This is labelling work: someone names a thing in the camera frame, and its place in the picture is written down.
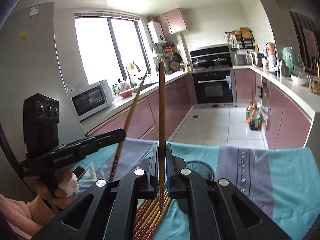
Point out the steel pot on counter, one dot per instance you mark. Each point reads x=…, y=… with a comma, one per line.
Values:
x=257, y=59

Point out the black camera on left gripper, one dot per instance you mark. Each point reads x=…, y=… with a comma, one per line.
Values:
x=40, y=121

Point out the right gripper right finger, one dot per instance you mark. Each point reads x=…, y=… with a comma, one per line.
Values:
x=175, y=185

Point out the dark soy sauce bottle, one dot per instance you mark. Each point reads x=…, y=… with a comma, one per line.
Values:
x=254, y=121

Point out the red bowl on counter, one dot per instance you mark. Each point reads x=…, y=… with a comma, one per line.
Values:
x=127, y=93

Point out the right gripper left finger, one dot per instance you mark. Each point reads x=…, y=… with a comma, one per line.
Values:
x=149, y=185

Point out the grey refrigerator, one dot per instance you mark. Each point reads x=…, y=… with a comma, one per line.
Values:
x=29, y=65

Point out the cooking oil bottle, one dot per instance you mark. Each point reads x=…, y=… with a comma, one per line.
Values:
x=249, y=110

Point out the left hand with bandage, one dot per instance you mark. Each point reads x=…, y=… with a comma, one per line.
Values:
x=65, y=192

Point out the pink wall cabinet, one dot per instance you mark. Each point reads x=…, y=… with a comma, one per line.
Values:
x=171, y=22

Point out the pink left sleeve forearm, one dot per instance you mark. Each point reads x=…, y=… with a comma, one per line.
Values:
x=26, y=219

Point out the black built-in oven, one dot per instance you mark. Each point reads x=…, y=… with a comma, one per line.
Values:
x=215, y=87

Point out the pink kettle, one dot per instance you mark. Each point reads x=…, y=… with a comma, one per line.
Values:
x=270, y=49

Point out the pink lower cabinets right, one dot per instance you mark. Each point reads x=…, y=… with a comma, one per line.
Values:
x=284, y=123

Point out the window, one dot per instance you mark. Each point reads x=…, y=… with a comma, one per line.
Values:
x=111, y=49

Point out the green appliance on counter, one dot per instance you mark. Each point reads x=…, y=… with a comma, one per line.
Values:
x=293, y=61

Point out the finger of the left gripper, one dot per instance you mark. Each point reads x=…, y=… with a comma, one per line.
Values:
x=110, y=138

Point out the black mesh utensil holder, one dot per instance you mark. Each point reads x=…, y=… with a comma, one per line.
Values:
x=202, y=168

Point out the pink lower cabinets left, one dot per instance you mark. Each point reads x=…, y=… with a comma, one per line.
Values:
x=179, y=100

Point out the teal grey tablecloth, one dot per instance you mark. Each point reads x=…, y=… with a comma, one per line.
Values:
x=282, y=183

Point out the silver toaster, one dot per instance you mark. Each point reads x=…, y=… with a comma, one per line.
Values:
x=240, y=59

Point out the black range hood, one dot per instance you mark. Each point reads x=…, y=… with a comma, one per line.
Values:
x=211, y=56

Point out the black wall shelf rack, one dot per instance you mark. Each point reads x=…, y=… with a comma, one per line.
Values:
x=240, y=39

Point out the pink cabinets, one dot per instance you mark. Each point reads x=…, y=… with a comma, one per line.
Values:
x=284, y=123
x=179, y=100

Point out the white microwave oven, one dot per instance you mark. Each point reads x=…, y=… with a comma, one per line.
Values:
x=91, y=99

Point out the white bowl on counter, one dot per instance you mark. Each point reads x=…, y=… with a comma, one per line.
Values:
x=301, y=80

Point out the white water heater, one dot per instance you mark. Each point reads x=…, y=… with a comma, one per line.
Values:
x=156, y=32

